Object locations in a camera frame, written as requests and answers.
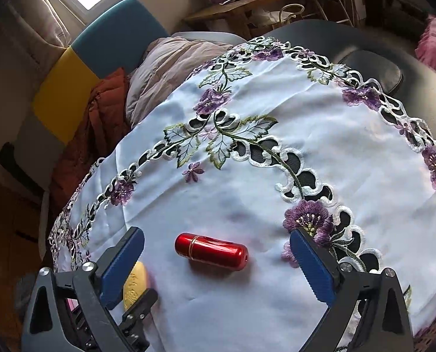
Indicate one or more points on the rust brown quilted jacket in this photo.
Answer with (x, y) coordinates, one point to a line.
(100, 124)

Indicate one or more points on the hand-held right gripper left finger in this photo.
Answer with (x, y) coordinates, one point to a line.
(124, 264)

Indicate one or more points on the beige curtain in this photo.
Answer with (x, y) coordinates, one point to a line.
(42, 18)

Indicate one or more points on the black leather chair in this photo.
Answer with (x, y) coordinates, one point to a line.
(372, 71)

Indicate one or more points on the black rolled mat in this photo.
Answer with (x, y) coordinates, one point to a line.
(16, 161)

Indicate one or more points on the grey yellow blue headboard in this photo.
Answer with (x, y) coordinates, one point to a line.
(67, 80)

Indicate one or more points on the yellow perforated egg case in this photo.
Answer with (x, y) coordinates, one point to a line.
(135, 282)

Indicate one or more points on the red metal cylinder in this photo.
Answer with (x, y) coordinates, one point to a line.
(214, 251)

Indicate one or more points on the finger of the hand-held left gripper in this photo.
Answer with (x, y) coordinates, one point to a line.
(139, 315)

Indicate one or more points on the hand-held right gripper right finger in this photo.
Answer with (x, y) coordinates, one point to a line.
(313, 267)

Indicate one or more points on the wooden side table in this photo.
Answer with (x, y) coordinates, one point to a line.
(240, 9)

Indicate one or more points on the pale pink duvet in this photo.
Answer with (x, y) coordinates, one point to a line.
(166, 66)

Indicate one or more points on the wooden wardrobe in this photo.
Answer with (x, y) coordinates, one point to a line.
(5, 245)

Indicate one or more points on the white embroidered floral tablecloth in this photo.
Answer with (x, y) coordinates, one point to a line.
(240, 190)

